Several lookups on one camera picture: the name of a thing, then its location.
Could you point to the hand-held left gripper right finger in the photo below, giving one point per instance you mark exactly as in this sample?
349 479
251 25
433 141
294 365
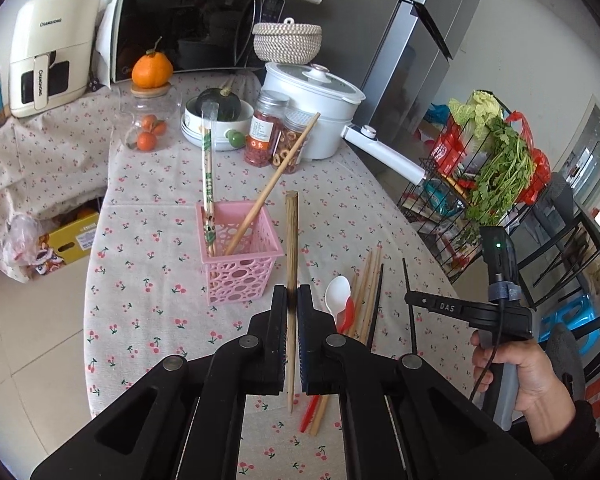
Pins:
305 340

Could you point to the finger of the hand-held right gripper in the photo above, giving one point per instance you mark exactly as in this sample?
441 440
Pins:
440 306

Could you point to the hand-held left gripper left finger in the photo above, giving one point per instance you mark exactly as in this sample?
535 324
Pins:
280 332

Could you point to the red plastic spoon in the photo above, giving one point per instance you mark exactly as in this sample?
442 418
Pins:
348 312

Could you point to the white plastic spoon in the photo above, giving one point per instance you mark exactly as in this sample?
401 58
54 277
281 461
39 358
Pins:
338 292

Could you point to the pink plastic utensil basket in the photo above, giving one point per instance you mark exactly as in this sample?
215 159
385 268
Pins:
240 280

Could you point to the thick brown wooden chopstick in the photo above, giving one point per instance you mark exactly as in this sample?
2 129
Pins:
292 240

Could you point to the printed bamboo chopstick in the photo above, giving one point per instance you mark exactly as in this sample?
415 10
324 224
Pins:
205 170
210 195

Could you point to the person's right forearm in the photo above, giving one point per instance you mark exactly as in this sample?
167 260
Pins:
560 455

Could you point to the person's right hand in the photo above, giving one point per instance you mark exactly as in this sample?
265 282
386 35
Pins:
540 385

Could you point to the black chair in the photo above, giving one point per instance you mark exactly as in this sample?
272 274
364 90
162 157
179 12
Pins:
560 240

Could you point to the blue plastic stool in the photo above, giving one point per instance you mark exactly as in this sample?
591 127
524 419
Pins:
570 317

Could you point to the green leafy herbs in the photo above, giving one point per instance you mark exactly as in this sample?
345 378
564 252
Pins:
505 175

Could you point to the red plastic bag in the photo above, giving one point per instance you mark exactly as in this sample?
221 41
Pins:
540 165

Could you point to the red snack package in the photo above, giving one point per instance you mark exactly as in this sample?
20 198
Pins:
445 147

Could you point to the napa cabbage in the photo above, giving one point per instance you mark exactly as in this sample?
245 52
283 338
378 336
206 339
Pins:
472 110

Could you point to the jar of red berries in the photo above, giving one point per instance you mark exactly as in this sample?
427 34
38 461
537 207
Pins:
260 145

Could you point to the small green fruit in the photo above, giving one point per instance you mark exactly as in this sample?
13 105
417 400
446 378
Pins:
236 139

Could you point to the white electric pot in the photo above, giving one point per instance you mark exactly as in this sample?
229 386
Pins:
330 135

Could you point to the white ceramic bowl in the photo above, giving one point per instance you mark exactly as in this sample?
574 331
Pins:
195 130

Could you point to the grey refrigerator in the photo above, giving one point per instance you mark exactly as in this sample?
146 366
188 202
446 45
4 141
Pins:
420 60

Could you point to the yellow cardboard box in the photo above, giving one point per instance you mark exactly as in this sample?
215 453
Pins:
75 240

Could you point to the dark green squash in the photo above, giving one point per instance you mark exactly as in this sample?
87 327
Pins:
220 105

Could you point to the glass jar with wooden lid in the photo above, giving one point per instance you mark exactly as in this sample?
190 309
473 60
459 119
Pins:
130 110

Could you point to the clear plastic bag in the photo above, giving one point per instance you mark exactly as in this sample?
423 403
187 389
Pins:
20 237

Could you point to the large orange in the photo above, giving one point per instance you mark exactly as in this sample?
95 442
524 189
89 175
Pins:
152 72

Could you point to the woven lidded basket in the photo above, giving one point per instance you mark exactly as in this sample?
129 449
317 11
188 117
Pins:
285 42

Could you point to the cherry print cabinet cloth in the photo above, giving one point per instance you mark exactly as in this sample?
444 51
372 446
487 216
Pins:
45 160

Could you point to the black microwave oven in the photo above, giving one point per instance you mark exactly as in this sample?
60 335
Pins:
190 25

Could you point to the cream air fryer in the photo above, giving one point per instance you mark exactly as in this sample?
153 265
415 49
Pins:
45 35

